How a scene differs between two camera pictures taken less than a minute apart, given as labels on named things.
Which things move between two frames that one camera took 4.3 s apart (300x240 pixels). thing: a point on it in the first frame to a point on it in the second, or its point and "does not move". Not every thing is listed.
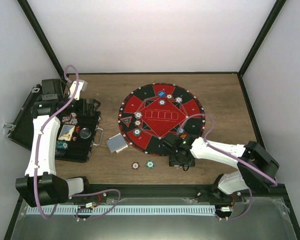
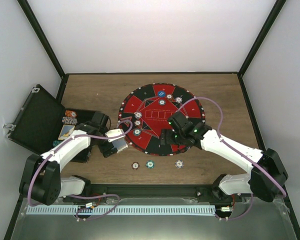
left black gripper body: [63, 100] to [99, 143]
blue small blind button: [161, 93] does not move
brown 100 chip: [169, 96] does not move
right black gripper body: [181, 160] to [181, 135]
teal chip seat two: [136, 132] does not move
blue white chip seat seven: [178, 99] does not move
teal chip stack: [150, 164] does not move
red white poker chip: [135, 165] does not move
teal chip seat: [161, 102] does not move
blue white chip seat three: [138, 114] does not move
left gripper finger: [91, 104] to [107, 150]
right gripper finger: [173, 161] to [167, 136]
